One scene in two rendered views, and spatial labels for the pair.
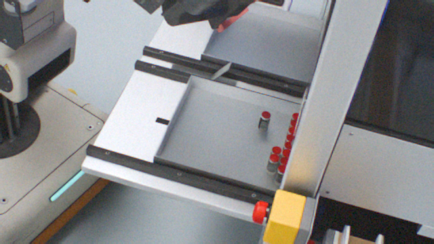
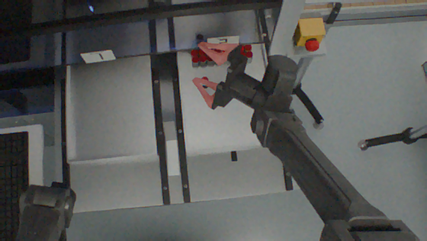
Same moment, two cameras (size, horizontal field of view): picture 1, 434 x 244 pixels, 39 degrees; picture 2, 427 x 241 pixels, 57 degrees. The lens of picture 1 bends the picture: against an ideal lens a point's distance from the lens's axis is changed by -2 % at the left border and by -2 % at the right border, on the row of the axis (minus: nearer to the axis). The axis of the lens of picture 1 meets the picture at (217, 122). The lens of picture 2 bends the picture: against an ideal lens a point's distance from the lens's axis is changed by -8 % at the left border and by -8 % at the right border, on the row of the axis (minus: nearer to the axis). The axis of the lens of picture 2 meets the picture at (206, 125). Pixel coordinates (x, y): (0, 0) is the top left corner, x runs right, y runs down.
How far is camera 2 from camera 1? 112 cm
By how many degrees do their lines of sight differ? 49
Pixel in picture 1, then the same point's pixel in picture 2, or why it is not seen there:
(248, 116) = (198, 98)
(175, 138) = (245, 139)
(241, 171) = not seen: hidden behind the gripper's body
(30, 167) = not seen: outside the picture
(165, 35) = (136, 197)
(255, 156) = not seen: hidden behind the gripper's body
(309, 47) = (95, 81)
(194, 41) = (130, 171)
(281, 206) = (313, 30)
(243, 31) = (100, 138)
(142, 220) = (164, 224)
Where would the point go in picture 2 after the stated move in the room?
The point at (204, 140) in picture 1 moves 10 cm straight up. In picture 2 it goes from (237, 119) to (239, 109)
